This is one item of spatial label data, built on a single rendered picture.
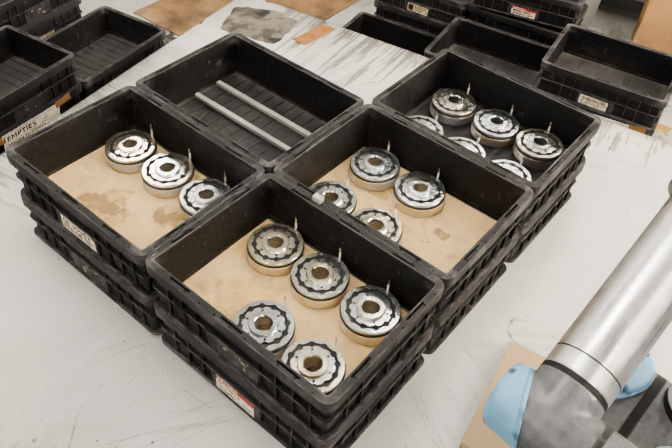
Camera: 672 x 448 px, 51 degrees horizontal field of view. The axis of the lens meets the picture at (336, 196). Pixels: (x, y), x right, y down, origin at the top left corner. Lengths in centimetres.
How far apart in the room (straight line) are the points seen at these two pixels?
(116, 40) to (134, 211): 145
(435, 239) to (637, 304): 65
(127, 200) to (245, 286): 32
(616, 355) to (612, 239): 93
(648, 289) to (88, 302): 102
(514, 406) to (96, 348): 86
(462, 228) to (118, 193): 68
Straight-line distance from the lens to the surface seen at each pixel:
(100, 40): 280
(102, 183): 148
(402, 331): 109
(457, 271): 119
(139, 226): 138
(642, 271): 80
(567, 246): 162
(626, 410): 112
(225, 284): 127
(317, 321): 122
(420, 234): 137
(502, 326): 143
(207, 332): 117
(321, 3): 378
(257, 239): 129
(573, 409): 74
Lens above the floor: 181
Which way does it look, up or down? 44 degrees down
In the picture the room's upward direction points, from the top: 4 degrees clockwise
